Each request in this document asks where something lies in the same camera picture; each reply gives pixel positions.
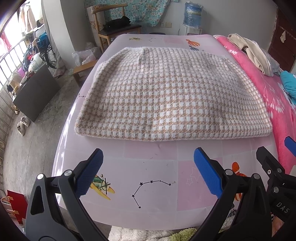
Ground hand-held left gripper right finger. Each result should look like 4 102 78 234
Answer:
189 147 271 241

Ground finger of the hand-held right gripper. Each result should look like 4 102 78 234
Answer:
255 146 288 188
284 136 296 167

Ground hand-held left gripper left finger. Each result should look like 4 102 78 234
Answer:
25 148 109 241

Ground beige white houndstooth coat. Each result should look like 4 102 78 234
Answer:
74 47 273 141

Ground beige hanging clothes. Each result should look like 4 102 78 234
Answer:
18 5 44 33

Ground teal garment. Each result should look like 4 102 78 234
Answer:
280 71 296 105

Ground green fluffy mat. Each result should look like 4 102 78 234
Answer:
170 228 197 241

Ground white fluffy rug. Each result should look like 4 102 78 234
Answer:
107 224 201 241

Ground red bag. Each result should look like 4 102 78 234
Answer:
1 190 28 225

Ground grey garment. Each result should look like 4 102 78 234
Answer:
269 57 281 77

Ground dark red door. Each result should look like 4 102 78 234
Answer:
269 10 296 75

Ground dark grey board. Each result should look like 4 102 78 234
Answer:
13 63 61 122

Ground beige garment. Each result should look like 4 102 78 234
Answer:
228 34 273 76

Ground small wooden stool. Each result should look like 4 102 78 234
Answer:
73 60 99 87

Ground white plastic bag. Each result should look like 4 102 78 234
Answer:
72 47 102 66

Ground wheelchair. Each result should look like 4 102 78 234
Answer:
35 32 58 69

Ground metal window railing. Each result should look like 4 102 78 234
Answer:
0 35 30 93

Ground white water dispenser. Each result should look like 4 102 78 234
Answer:
179 24 203 36

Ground wooden chair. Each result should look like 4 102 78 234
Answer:
92 4 142 54

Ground black bag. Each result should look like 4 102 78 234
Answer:
103 16 131 30

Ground blue water bottle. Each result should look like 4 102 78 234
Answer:
183 1 204 29

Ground teal floral cloth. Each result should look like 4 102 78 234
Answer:
84 0 171 27

